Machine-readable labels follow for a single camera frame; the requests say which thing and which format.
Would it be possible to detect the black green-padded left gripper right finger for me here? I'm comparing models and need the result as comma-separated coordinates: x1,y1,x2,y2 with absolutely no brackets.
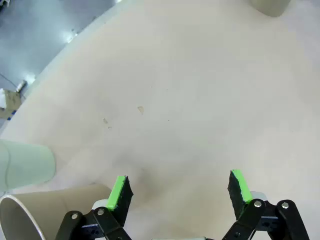
219,169,311,240

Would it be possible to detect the thin grey cable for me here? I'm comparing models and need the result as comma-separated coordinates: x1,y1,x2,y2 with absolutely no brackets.
0,73,27,100

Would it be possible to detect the small white cylinder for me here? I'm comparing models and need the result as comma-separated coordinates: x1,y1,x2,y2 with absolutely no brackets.
16,79,27,93

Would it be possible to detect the cardboard box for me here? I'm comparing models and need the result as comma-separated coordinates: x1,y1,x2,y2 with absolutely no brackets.
0,89,26,121

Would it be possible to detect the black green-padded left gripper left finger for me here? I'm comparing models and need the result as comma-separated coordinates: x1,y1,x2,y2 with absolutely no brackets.
54,174,135,240

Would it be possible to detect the pale green plastic cup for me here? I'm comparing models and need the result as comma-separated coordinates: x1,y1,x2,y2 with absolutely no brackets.
249,0,288,18
0,139,56,194

